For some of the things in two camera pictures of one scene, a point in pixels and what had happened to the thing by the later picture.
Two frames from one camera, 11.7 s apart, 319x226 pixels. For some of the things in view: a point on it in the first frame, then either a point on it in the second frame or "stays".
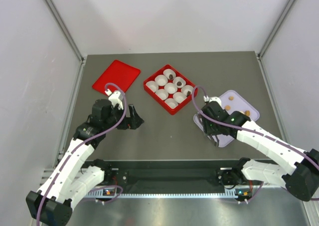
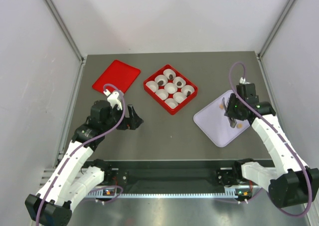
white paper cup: [162, 94] stays
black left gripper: [133, 123] stays
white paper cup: [161, 80] stays
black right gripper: [208, 129] to [230, 112]
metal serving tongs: [215, 138] to [233, 121]
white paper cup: [185, 89] stays
